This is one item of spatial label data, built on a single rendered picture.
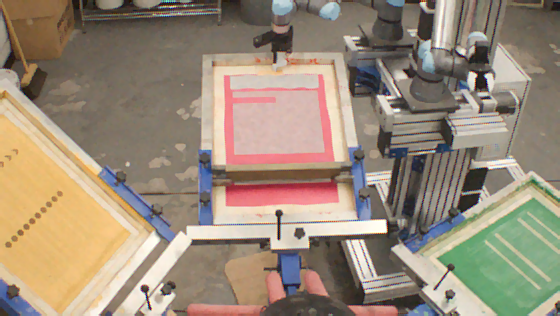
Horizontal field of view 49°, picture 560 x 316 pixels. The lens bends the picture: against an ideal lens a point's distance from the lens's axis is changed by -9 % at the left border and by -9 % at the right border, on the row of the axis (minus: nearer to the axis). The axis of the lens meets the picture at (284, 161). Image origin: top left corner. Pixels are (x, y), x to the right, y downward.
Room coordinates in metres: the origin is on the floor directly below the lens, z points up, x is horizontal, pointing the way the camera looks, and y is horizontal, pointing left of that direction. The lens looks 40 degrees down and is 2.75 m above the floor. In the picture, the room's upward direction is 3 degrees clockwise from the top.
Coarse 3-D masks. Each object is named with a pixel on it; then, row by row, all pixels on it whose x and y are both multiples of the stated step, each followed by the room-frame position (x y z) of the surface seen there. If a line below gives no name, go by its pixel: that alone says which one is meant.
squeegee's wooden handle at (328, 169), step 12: (228, 168) 1.78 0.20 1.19; (240, 168) 1.79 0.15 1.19; (252, 168) 1.79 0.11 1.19; (264, 168) 1.79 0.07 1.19; (276, 168) 1.80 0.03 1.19; (288, 168) 1.80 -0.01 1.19; (300, 168) 1.80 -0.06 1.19; (312, 168) 1.81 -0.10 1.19; (324, 168) 1.81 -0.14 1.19; (336, 168) 1.82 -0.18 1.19
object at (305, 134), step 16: (320, 80) 2.31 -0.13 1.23; (288, 96) 2.22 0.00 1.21; (304, 96) 2.22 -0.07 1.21; (320, 96) 2.23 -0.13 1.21; (288, 112) 2.14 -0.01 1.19; (304, 112) 2.15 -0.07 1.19; (320, 112) 2.15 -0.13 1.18; (288, 128) 2.07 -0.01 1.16; (304, 128) 2.07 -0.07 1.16; (320, 128) 2.08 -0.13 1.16; (288, 144) 2.00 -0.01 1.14; (304, 144) 2.00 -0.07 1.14; (320, 144) 2.01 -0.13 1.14; (288, 160) 1.93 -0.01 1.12; (304, 160) 1.93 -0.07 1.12; (320, 160) 1.94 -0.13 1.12; (288, 192) 1.80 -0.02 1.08; (304, 192) 1.80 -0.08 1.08; (320, 192) 1.81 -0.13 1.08; (336, 192) 1.81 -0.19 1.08
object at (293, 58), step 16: (208, 64) 2.31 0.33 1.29; (224, 64) 2.35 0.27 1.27; (240, 64) 2.36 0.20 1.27; (256, 64) 2.36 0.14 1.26; (288, 64) 2.38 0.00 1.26; (304, 64) 2.39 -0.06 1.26; (320, 64) 2.39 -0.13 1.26; (336, 64) 2.36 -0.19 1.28; (208, 80) 2.23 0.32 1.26; (336, 80) 2.31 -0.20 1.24; (208, 96) 2.15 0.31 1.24; (208, 112) 2.08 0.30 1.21; (208, 128) 2.01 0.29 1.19; (352, 128) 2.05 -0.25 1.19; (208, 144) 1.94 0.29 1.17; (352, 144) 1.98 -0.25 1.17; (352, 192) 1.81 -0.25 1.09; (224, 224) 1.63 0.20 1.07; (240, 224) 1.63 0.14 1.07; (256, 224) 1.64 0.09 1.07
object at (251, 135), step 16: (224, 80) 2.27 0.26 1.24; (224, 96) 2.19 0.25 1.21; (240, 96) 2.20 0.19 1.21; (256, 96) 2.21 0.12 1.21; (272, 96) 2.21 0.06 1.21; (224, 112) 2.12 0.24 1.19; (240, 112) 2.12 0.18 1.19; (256, 112) 2.13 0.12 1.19; (272, 112) 2.13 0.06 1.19; (224, 128) 2.05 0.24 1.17; (240, 128) 2.05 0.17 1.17; (256, 128) 2.06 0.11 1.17; (272, 128) 2.06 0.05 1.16; (240, 144) 1.98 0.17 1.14; (256, 144) 1.99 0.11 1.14; (272, 144) 1.99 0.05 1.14; (240, 160) 1.91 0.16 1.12; (256, 160) 1.92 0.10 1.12; (272, 160) 1.92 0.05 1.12; (240, 192) 1.78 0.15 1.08; (256, 192) 1.79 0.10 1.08; (272, 192) 1.79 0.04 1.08
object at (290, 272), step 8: (280, 256) 1.50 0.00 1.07; (288, 256) 1.49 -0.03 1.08; (296, 256) 1.49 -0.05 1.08; (280, 264) 1.48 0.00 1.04; (288, 264) 1.46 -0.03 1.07; (296, 264) 1.46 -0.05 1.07; (288, 272) 1.43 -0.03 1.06; (296, 272) 1.43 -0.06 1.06; (288, 280) 1.40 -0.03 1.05; (296, 280) 1.41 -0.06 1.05; (296, 288) 1.41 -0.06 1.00
